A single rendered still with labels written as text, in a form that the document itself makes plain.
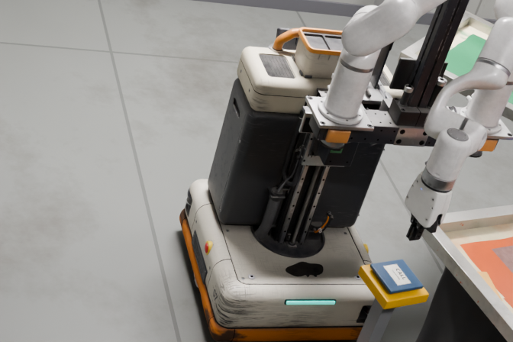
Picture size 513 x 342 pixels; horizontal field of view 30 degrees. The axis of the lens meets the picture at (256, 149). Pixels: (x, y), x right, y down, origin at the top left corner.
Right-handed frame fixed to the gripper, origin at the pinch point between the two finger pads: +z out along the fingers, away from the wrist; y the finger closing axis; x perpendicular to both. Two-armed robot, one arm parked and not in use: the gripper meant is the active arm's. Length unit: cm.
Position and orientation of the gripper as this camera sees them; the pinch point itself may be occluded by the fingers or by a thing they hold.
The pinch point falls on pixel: (415, 231)
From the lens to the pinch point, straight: 231.6
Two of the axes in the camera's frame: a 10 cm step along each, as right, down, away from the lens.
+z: -2.3, 8.0, 5.5
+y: 4.2, 5.9, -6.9
